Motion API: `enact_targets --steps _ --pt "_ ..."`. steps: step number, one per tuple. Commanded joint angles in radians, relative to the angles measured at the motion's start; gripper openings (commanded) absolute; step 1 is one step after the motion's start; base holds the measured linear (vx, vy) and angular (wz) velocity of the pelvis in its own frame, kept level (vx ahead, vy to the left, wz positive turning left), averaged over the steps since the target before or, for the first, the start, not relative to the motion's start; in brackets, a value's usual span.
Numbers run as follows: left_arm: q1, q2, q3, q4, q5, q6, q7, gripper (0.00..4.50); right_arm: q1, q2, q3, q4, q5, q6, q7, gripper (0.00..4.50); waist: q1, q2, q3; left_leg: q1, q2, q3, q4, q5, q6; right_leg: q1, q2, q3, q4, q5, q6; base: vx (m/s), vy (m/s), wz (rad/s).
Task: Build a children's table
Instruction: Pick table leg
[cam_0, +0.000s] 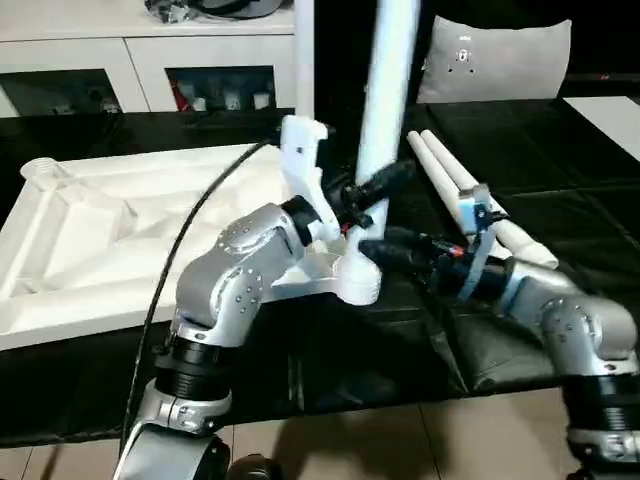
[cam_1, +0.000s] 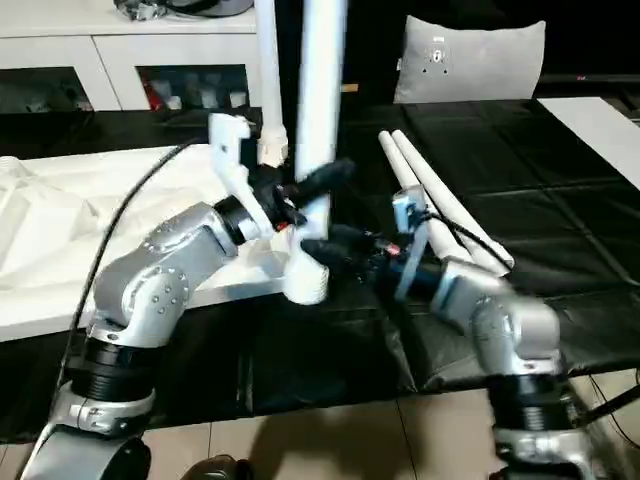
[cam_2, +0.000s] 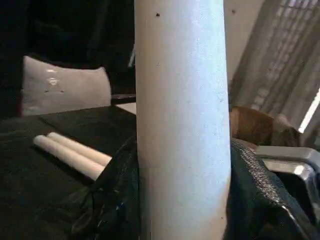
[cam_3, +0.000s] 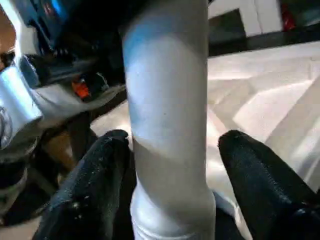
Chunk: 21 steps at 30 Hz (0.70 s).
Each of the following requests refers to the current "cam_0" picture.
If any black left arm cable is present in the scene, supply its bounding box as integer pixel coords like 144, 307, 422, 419
118, 141, 282, 454

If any white plastic table top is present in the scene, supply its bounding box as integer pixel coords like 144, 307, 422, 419
0, 143, 385, 352

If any black plastic packet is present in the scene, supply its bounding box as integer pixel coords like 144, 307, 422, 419
144, 0, 200, 24

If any grey bag with black strap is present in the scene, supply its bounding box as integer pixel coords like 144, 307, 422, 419
189, 0, 282, 19

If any grey printed pillow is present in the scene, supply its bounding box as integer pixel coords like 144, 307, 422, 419
417, 14, 573, 105

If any black work mat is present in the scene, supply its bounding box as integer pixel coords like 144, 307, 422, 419
0, 97, 640, 444

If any white cabinet with glass doors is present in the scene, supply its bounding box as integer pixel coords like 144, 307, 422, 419
0, 0, 300, 119

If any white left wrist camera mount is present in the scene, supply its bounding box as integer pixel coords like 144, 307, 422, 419
278, 114, 338, 245

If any black sofa with gold label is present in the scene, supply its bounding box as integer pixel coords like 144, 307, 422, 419
312, 0, 640, 106

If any black robot body part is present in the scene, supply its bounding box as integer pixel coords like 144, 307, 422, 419
228, 452, 282, 480

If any white side board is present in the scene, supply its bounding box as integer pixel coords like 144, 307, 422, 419
562, 95, 640, 164

